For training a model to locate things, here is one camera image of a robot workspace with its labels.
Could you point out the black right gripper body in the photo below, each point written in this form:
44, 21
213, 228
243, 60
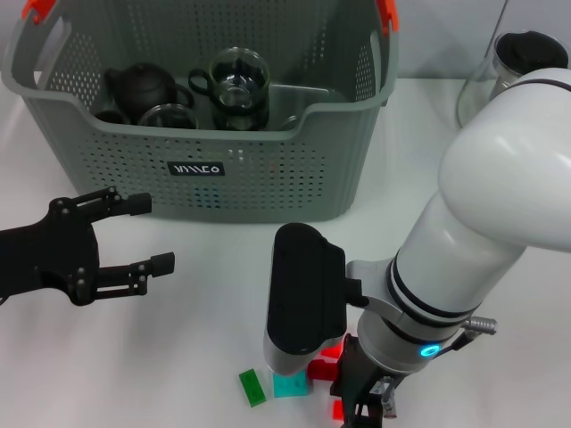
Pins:
357, 383

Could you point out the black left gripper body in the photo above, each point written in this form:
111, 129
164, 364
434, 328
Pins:
49, 254

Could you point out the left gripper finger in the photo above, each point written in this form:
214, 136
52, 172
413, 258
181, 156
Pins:
134, 278
134, 204

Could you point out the dark red long brick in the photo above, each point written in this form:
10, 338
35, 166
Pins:
323, 370

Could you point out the grey perforated storage basket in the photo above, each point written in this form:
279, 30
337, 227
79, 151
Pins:
290, 178

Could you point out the small orange brick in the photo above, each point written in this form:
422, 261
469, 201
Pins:
339, 410

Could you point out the orange sloped brick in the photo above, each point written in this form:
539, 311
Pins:
331, 352

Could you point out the teal four-stud brick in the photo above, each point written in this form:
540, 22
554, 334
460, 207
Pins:
290, 385

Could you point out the green two-stud brick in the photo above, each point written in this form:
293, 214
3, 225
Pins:
253, 388

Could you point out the dark clay teapot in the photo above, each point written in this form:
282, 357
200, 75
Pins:
143, 89

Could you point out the glass teapot black lid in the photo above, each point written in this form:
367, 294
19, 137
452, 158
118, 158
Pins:
531, 49

